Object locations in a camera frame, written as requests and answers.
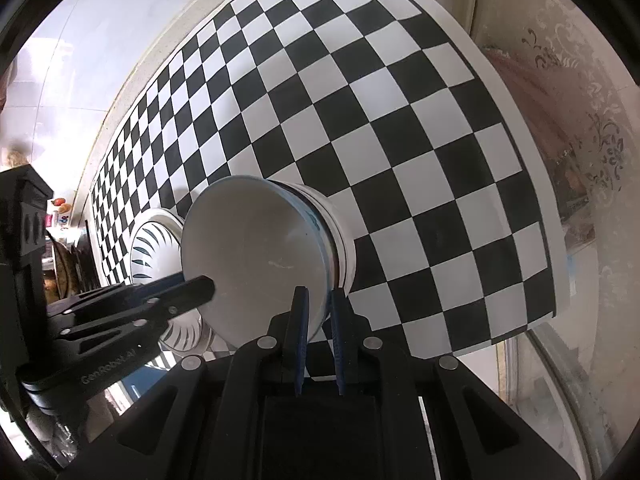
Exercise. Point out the white plate blue leaf pattern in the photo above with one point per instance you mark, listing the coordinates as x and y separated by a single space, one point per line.
150 240

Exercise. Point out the white bowl blue rim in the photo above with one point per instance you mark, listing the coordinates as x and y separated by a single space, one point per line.
250 250

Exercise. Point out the white bowl dark rim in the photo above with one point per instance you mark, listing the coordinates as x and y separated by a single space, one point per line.
341 230

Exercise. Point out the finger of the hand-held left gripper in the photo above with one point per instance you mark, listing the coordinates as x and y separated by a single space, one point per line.
125 292
190 292

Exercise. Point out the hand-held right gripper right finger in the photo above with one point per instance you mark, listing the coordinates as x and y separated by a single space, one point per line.
339 341

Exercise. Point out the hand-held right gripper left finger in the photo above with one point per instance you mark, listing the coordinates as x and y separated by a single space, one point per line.
301 341

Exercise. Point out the black and white checkered mat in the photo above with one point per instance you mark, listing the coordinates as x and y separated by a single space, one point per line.
400 160

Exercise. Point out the colourful wall stickers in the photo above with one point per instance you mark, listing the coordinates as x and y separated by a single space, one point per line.
60 212

